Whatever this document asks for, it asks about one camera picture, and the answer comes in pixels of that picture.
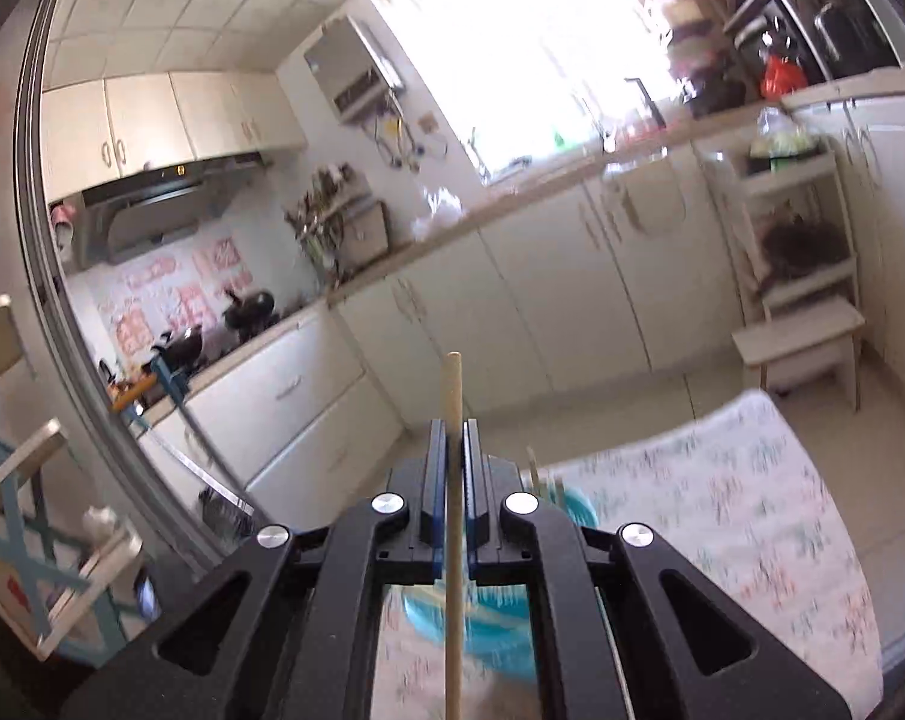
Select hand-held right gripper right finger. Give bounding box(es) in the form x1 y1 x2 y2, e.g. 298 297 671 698
462 418 847 720

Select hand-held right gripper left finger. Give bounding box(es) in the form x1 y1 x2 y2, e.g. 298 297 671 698
62 420 450 720

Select teal plastic basket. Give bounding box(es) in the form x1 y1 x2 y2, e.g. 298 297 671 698
401 487 601 685

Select cream drawer cabinet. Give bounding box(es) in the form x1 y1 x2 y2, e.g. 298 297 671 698
139 306 410 515

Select cream door base cabinet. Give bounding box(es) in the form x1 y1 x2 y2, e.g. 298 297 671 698
330 141 747 430

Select floral tablecloth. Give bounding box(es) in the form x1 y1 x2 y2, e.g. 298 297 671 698
372 388 886 720

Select black kettle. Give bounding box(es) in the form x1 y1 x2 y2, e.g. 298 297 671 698
222 287 278 332

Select white plastic bag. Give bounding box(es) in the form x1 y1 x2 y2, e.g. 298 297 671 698
409 186 466 242

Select utensil holder rack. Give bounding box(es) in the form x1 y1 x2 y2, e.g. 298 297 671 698
282 163 391 287

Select black wok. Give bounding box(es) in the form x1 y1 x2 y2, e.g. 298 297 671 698
151 325 208 374

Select white tiered rack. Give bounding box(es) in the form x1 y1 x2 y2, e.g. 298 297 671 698
702 137 871 412

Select range hood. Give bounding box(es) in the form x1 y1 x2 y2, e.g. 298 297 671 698
79 152 267 269

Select dark woven basket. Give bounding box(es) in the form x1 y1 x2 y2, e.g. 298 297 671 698
762 216 852 280

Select kitchen window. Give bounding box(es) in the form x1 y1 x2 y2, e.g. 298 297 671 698
368 0 687 175

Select black countertop appliance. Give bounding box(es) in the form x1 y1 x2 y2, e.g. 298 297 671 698
677 51 754 119

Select green vegetable bag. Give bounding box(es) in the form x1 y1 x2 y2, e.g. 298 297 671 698
747 107 826 171

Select cream side cabinet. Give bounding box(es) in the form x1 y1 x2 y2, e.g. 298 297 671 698
788 85 905 395

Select red plastic bag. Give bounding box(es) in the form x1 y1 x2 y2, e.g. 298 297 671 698
759 52 811 100

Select black thermos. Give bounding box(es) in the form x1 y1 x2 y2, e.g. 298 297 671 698
814 0 897 78

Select pink wall decal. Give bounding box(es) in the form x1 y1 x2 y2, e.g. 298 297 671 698
94 235 245 362

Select wooden chair with blue frame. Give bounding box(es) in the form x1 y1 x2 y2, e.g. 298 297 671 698
0 295 151 662

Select wall water heater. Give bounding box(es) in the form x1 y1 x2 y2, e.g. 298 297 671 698
302 13 406 126

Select cream wall cabinets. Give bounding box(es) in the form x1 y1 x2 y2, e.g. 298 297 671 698
40 70 308 205

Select metal sliding door frame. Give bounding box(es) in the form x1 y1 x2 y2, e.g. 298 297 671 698
16 0 275 565

